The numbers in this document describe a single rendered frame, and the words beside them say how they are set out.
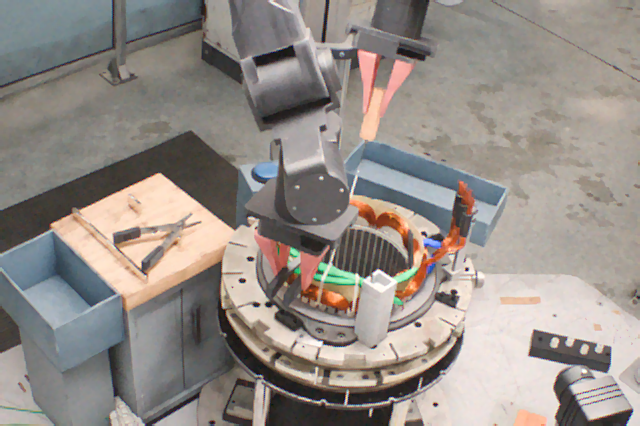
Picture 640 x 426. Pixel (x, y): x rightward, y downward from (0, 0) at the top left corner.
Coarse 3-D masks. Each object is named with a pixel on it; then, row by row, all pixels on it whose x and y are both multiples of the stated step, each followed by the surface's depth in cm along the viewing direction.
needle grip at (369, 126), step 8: (376, 88) 105; (376, 96) 104; (376, 104) 105; (368, 112) 105; (376, 112) 105; (368, 120) 105; (376, 120) 105; (368, 128) 106; (376, 128) 106; (360, 136) 106; (368, 136) 106
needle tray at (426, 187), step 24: (360, 144) 148; (384, 144) 149; (360, 168) 150; (384, 168) 150; (408, 168) 149; (432, 168) 147; (456, 168) 145; (360, 192) 142; (384, 192) 140; (408, 192) 146; (432, 192) 146; (456, 192) 147; (480, 192) 145; (504, 192) 143; (432, 216) 139; (480, 216) 143; (480, 240) 137
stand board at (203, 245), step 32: (128, 192) 133; (160, 192) 133; (64, 224) 126; (96, 224) 126; (128, 224) 127; (160, 224) 128; (224, 224) 129; (96, 256) 121; (128, 256) 122; (192, 256) 123; (128, 288) 117; (160, 288) 120
